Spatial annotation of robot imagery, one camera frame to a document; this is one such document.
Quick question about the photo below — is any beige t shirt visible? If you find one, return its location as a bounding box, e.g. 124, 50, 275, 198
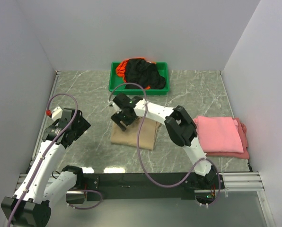
110, 118, 160, 150

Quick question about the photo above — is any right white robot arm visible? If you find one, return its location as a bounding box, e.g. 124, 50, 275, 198
110, 93, 221, 189

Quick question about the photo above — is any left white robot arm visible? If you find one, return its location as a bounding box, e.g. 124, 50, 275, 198
1, 108, 91, 227

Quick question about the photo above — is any orange t shirt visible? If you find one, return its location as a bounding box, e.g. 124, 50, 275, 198
115, 58, 150, 89

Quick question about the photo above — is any black t shirt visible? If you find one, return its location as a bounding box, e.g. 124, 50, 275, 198
124, 58, 166, 89

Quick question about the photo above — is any green plastic bin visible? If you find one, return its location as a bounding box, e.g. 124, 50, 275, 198
108, 61, 170, 96

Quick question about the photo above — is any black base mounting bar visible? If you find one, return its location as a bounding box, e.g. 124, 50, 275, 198
74, 173, 225, 200

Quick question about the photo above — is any light pink folded t shirt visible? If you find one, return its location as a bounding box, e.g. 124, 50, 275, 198
194, 116, 244, 153

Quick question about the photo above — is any dark pink folded t shirt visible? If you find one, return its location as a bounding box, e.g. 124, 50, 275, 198
207, 118, 249, 159

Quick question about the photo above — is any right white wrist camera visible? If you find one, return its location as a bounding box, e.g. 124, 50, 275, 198
108, 101, 114, 107

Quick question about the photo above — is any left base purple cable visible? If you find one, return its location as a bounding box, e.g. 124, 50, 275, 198
65, 189, 104, 210

